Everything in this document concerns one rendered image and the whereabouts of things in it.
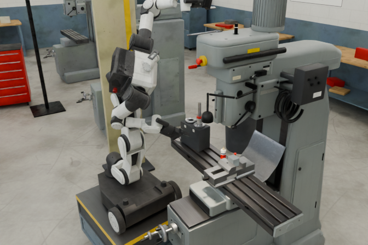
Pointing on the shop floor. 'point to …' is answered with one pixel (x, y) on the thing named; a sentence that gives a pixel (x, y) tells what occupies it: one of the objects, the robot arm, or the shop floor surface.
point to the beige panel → (113, 33)
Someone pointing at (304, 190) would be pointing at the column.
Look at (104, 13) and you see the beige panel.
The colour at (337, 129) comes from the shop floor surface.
